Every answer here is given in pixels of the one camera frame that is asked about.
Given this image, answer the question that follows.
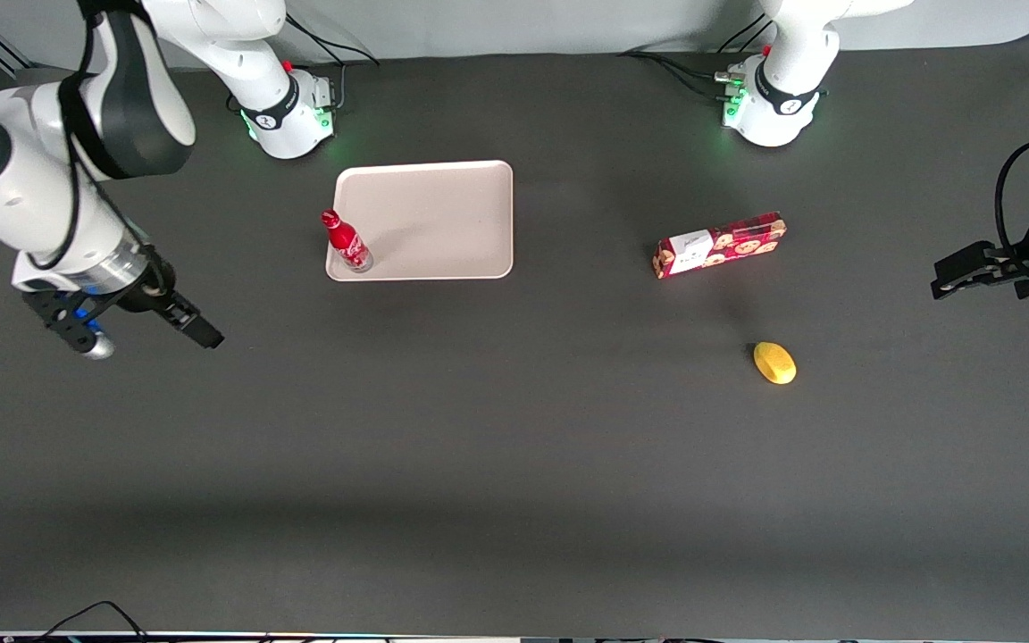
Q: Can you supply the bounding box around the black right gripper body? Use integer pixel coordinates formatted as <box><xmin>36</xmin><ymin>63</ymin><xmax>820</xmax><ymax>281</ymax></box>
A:
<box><xmin>117</xmin><ymin>268</ymin><xmax>178</xmax><ymax>321</ymax></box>

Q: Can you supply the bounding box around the red coke bottle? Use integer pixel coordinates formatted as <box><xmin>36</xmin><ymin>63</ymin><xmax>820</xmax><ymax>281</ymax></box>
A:
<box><xmin>320</xmin><ymin>209</ymin><xmax>374</xmax><ymax>273</ymax></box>

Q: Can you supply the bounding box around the beige plastic tray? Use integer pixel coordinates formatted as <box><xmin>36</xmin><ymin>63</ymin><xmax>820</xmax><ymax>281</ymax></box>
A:
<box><xmin>325</xmin><ymin>160</ymin><xmax>515</xmax><ymax>282</ymax></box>

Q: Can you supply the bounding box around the yellow lemon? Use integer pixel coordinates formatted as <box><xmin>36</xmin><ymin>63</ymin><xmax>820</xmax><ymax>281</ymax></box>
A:
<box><xmin>753</xmin><ymin>341</ymin><xmax>798</xmax><ymax>386</ymax></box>

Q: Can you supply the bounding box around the red tartan cookie box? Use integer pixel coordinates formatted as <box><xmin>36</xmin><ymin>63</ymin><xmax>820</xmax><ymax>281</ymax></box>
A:
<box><xmin>653</xmin><ymin>211</ymin><xmax>788</xmax><ymax>280</ymax></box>

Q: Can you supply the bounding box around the dark grey table mat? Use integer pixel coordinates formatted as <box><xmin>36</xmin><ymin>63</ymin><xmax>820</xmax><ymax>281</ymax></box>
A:
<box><xmin>0</xmin><ymin>31</ymin><xmax>1029</xmax><ymax>639</ymax></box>

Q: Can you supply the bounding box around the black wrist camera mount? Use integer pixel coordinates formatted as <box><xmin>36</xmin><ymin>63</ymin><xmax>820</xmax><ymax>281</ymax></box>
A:
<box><xmin>21</xmin><ymin>284</ymin><xmax>103</xmax><ymax>354</ymax></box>

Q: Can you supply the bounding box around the black cable at table edge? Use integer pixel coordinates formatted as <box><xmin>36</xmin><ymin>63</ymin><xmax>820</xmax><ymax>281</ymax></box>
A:
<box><xmin>32</xmin><ymin>600</ymin><xmax>151</xmax><ymax>643</ymax></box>

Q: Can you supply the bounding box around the black right base cable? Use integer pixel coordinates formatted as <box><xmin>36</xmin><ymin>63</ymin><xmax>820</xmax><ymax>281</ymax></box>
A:
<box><xmin>282</xmin><ymin>18</ymin><xmax>381</xmax><ymax>113</ymax></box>

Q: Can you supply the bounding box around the black left base cable bundle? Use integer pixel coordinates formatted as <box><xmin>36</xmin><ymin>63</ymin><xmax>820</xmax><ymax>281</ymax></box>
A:
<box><xmin>619</xmin><ymin>13</ymin><xmax>770</xmax><ymax>101</ymax></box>

